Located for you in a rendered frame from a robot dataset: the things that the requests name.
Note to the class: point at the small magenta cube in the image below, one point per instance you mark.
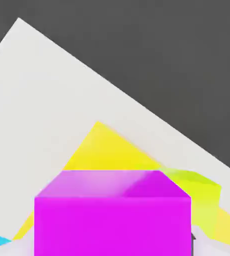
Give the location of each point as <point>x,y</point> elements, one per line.
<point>112,224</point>

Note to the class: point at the small yellow-green cube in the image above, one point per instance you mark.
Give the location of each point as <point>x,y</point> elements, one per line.
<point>203,196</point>

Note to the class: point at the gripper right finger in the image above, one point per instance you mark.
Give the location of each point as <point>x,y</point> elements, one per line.
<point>207,248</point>

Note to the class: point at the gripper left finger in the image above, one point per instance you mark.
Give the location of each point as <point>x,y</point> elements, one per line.
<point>21,249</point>

